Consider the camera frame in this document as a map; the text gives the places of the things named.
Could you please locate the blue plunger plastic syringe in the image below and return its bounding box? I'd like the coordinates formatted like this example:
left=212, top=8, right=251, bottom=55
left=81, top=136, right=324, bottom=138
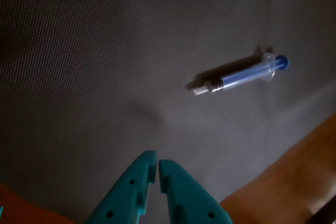
left=193, top=53, right=290, bottom=96

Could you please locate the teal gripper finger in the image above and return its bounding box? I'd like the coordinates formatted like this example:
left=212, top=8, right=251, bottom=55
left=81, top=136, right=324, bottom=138
left=85, top=150, right=158, bottom=224
left=158, top=158, right=234, bottom=224

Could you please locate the black rubber mat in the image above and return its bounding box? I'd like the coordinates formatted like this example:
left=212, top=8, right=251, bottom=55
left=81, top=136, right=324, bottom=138
left=0, top=0, right=336, bottom=224

